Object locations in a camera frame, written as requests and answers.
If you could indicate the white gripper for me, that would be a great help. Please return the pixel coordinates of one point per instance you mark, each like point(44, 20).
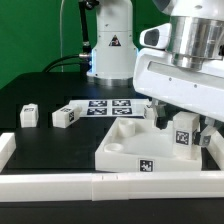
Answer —
point(156, 104)

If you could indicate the white square tabletop part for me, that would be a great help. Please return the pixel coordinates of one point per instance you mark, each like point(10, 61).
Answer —
point(136, 145)

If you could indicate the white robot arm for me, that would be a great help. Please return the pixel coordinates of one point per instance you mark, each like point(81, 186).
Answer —
point(181, 62)

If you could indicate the white U-shaped obstacle fence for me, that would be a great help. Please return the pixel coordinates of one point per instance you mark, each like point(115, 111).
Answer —
point(54, 164)

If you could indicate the white sheet with tags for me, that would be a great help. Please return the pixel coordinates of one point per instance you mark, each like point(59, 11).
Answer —
point(111, 107)

